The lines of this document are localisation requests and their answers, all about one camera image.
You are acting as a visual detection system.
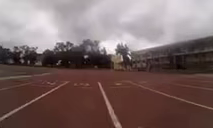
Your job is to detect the row of trees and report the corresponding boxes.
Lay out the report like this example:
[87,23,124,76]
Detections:
[10,38,112,70]

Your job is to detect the tall tree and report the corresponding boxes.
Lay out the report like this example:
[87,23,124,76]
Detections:
[114,42,133,69]

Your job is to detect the pale building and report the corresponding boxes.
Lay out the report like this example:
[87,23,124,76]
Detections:
[110,54,127,71]

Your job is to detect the long multi-storey building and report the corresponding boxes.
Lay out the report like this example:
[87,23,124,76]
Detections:
[130,34,213,73]

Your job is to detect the red running track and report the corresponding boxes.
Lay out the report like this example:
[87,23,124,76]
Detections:
[0,68,213,128]

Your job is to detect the grass field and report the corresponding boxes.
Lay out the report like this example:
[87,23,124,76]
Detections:
[0,63,59,80]

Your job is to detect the white lane lines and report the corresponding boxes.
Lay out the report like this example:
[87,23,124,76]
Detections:
[0,79,213,128]

